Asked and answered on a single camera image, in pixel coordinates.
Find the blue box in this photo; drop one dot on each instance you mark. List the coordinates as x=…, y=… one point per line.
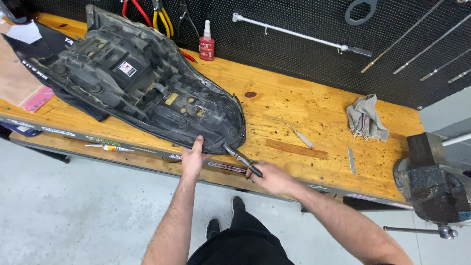
x=20, y=129

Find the person's left hand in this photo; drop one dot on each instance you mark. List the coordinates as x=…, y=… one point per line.
x=192, y=162

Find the person's left black shoe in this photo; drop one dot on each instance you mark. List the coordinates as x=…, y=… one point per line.
x=212, y=229

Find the long metal rod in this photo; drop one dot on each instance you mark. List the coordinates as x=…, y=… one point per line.
x=443, y=65
x=430, y=45
x=401, y=37
x=460, y=76

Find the black motorcycle seat base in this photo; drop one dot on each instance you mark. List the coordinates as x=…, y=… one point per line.
x=139, y=77

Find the brown cardboard sheet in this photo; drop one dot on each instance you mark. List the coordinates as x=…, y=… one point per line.
x=14, y=77

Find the pink paper sheet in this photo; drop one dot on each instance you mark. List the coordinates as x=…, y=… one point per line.
x=36, y=100

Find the black seat cover fabric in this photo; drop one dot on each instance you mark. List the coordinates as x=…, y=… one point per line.
x=55, y=42

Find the grey striped rag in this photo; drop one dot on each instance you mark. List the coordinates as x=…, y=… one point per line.
x=366, y=117

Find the dark bench vise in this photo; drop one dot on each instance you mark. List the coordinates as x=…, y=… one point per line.
x=434, y=184

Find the white paper sheet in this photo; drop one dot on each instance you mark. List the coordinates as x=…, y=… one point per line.
x=25, y=33

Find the person's right hand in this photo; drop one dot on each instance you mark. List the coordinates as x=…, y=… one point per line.
x=274, y=180

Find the white pipe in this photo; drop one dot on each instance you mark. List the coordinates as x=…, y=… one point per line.
x=458, y=139

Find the long white bar tool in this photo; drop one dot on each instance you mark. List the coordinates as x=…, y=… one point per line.
x=294, y=34

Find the slim black pliers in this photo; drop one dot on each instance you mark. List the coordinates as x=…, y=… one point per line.
x=185, y=18

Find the person's black shoe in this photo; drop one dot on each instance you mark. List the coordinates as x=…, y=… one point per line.
x=212, y=229
x=238, y=204

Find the person's right black shoe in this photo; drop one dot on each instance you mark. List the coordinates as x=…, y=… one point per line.
x=238, y=204

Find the person's black trousers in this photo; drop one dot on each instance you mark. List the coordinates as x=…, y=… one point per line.
x=243, y=243

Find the flat metal strip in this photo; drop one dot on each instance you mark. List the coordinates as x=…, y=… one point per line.
x=351, y=160

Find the red threadlocker bottle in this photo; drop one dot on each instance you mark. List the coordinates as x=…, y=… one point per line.
x=206, y=46

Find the red pen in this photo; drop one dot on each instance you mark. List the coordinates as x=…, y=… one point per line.
x=188, y=56

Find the black perforated tool board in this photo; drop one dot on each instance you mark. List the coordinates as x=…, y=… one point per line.
x=294, y=62

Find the white sealant tube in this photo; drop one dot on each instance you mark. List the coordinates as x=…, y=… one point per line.
x=114, y=148

